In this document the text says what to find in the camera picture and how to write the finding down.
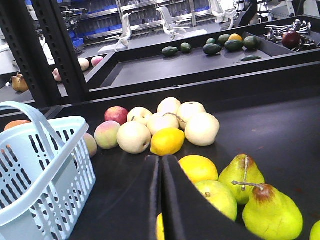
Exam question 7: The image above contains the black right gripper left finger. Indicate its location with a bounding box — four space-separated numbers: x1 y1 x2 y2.
70 156 160 240

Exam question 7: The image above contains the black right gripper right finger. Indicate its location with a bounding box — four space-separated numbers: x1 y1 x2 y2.
161 155 257 240

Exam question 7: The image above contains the light blue plastic basket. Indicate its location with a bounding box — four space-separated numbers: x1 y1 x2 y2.
0 101 96 240

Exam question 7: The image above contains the yellow lemon front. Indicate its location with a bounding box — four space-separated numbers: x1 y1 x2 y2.
156 213 165 240

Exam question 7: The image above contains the yellow lemon middle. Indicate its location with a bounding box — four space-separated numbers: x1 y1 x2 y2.
178 155 219 184

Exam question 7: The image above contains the green pear behind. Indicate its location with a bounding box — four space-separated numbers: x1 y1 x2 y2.
218 153 265 205

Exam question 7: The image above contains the yellow lemon near pears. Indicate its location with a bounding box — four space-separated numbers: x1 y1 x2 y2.
150 127 186 157

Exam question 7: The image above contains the white asian pear front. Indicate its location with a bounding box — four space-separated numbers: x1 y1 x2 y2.
117 128 151 154

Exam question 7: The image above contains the white asian pear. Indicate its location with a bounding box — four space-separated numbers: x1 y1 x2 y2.
117 128 151 154
184 112 220 147

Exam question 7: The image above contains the green pear with stem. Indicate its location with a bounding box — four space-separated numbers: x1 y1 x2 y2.
232 180 304 240

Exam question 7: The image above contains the white asian pear right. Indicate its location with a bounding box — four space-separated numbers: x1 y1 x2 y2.
184 112 220 147

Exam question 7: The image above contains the peach green pink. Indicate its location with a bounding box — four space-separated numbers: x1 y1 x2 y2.
94 120 121 150

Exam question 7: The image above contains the red apple by pears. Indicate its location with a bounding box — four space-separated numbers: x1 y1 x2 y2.
104 106 129 125

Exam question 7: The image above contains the black rear produce stand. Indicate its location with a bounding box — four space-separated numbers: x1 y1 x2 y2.
0 14 320 106

